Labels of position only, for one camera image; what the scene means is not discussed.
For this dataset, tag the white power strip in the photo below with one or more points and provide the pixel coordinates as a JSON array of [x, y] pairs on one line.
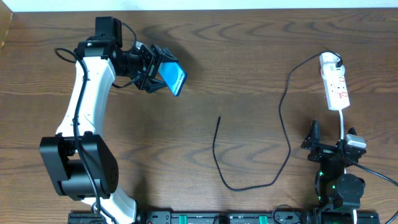
[[336, 90]]

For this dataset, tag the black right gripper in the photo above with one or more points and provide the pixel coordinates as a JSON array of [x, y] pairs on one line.
[[330, 149]]

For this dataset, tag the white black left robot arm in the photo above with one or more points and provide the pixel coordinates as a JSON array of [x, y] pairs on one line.
[[78, 161]]

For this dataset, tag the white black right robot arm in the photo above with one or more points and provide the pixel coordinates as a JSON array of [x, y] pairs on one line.
[[339, 193]]

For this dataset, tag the white USB charger plug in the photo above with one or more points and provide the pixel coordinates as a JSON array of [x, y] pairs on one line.
[[331, 66]]

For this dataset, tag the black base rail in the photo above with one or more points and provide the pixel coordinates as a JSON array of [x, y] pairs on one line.
[[165, 217]]

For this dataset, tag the blue Galaxy smartphone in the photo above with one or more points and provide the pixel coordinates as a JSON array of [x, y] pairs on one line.
[[173, 75]]

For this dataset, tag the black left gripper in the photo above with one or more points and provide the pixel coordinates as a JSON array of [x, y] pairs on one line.
[[149, 70]]

